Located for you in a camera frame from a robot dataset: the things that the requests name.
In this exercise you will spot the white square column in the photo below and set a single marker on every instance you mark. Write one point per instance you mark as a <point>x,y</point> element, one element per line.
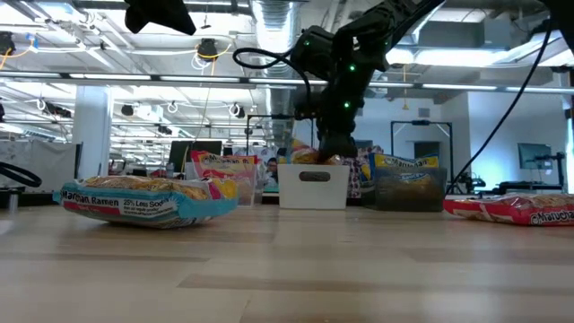
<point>92,130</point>

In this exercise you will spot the black metal workstation frame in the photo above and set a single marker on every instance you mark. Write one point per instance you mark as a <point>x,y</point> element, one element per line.
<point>421,122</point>

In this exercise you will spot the wall-side computer monitor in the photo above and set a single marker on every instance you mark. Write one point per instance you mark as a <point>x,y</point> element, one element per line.
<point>533,156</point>

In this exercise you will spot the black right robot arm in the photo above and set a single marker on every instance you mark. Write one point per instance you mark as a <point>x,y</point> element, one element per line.
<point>354,45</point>

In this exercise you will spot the dark office desk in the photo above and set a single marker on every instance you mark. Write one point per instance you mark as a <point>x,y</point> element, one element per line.
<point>533,185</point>

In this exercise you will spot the dark desk equipment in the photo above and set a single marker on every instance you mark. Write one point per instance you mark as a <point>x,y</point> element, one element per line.
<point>468,181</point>

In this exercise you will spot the grey partition curtain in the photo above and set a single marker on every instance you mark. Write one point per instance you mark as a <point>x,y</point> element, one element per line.
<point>54,161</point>

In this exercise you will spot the white plastic bin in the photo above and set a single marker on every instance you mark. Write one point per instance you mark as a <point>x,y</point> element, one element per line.
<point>296,193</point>

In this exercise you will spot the clear plastic bin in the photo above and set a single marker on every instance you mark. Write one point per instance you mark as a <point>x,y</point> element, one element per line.
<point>244,199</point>

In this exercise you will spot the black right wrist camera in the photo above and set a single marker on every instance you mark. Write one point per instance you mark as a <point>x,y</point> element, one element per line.
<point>309,107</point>

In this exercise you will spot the grey wall vent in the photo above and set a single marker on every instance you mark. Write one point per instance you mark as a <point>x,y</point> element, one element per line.
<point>423,112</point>

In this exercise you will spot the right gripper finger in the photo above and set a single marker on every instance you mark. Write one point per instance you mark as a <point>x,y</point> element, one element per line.
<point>343,148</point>

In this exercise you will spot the long ceiling light strip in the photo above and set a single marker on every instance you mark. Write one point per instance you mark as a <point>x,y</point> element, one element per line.
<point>269,81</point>

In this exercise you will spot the black aluminium table frame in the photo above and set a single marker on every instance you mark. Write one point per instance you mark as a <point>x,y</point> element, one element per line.
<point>36,199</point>

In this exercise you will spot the red Maruchan ramen packet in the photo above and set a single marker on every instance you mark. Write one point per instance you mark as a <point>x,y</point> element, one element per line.
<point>224,168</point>
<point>502,214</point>

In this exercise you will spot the large silver spiral duct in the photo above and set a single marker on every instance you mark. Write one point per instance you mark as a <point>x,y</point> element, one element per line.
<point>273,18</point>

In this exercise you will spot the floral patterned cloth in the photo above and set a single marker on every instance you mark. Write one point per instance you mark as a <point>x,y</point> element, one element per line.
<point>356,179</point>

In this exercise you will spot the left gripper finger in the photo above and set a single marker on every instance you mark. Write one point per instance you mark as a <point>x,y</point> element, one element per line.
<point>172,15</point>
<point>139,13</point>

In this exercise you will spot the grey rectangular air duct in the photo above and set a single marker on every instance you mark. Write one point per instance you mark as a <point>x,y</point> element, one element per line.
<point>462,35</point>

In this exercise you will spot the dark translucent plastic bin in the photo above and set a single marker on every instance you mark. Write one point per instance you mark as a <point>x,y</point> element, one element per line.
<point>430,199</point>

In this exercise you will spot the black ceiling-mounted device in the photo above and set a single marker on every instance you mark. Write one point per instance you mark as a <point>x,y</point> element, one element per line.
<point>207,48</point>

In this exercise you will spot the black ceiling spotlight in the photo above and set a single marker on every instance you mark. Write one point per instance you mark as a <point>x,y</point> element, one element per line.
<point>5,42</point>

